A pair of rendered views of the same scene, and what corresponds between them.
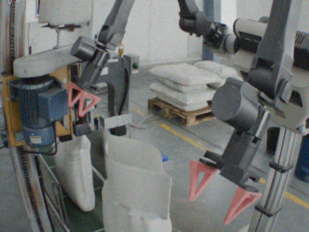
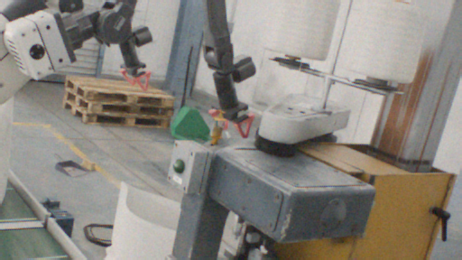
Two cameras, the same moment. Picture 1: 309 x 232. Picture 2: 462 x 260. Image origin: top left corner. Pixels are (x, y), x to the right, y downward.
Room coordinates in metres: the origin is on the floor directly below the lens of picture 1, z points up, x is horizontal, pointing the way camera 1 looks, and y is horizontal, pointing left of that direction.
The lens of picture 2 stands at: (2.55, 0.07, 1.60)
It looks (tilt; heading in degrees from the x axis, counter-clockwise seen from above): 14 degrees down; 180
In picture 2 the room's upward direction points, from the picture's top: 12 degrees clockwise
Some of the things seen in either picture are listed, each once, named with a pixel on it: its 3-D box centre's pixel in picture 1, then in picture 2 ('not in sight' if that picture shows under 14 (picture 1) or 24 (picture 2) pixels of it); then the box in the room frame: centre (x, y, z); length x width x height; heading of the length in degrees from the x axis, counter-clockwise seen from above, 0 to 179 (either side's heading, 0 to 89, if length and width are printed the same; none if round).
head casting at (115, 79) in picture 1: (92, 79); (270, 218); (1.48, 0.30, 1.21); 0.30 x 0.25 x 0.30; 35
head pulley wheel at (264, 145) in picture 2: not in sight; (275, 144); (1.40, 0.29, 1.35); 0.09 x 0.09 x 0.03
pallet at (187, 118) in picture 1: (198, 103); not in sight; (4.50, -0.62, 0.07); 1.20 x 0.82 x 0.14; 127
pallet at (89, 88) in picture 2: not in sight; (119, 91); (-4.53, -0.75, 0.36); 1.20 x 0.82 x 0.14; 121
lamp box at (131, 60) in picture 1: (130, 64); (189, 166); (1.47, 0.11, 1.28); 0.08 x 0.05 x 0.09; 35
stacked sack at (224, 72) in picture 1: (214, 69); not in sight; (4.70, -0.88, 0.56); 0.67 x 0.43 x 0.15; 35
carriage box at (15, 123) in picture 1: (31, 99); (358, 216); (1.25, 0.56, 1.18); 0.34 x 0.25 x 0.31; 125
